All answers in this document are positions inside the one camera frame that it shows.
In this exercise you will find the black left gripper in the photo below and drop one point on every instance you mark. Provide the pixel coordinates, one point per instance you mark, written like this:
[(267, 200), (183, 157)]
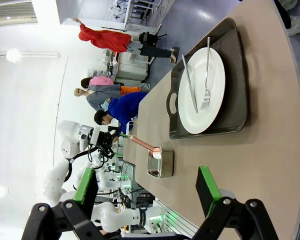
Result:
[(105, 143)]

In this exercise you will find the person in pink top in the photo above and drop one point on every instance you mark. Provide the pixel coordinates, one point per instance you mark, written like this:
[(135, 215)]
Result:
[(100, 81)]

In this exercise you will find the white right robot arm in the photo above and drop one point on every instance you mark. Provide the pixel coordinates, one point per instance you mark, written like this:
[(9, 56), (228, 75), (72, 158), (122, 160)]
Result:
[(115, 217)]

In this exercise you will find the person in red top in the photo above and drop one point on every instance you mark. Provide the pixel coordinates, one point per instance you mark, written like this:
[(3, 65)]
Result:
[(107, 40)]

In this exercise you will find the person in blue hoodie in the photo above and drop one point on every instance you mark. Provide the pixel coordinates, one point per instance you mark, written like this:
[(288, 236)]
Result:
[(126, 107)]

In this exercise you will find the white round plate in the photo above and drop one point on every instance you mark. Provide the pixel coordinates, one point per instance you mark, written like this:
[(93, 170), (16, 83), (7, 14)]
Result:
[(215, 75)]

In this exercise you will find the small steel rectangular container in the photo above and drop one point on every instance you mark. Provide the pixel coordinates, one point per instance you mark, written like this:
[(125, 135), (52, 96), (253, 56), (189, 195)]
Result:
[(166, 162)]

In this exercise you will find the dark grey metal tray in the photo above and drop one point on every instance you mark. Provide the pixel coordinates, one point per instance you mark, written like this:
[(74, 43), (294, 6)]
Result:
[(236, 82)]

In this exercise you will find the aluminium slotted table frame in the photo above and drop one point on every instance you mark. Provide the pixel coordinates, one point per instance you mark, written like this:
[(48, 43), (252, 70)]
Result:
[(175, 222)]

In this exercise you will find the white metal shelf frame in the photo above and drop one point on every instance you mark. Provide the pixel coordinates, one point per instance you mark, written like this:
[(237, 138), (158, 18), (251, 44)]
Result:
[(140, 12)]

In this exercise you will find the person in dark clothes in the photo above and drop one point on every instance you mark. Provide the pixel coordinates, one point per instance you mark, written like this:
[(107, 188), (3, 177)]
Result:
[(293, 17)]

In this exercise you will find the silver table knife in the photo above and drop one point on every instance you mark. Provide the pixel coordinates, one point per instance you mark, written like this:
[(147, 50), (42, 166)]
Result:
[(190, 85)]

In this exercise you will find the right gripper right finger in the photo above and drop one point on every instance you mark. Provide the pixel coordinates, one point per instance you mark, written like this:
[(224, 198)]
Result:
[(230, 217)]

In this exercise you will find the silver fork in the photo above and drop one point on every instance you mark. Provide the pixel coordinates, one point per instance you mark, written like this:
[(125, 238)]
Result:
[(207, 75)]

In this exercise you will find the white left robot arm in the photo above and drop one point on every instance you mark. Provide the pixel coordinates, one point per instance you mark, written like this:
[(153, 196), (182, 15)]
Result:
[(67, 140)]

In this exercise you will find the white lab cabinet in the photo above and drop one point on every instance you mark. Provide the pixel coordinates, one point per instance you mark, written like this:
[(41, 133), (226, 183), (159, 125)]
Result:
[(133, 67)]

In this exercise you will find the black office chair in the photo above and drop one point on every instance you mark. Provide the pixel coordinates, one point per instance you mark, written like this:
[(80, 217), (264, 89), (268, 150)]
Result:
[(148, 38)]

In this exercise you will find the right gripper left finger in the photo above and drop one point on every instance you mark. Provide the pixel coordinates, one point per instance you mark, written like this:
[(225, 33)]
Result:
[(77, 220)]

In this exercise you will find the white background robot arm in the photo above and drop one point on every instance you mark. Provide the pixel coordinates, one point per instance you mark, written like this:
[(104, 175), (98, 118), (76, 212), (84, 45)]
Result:
[(102, 175)]

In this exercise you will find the bald mannequin in grey jacket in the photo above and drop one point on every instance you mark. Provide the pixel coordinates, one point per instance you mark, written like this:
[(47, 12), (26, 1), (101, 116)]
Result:
[(100, 96)]

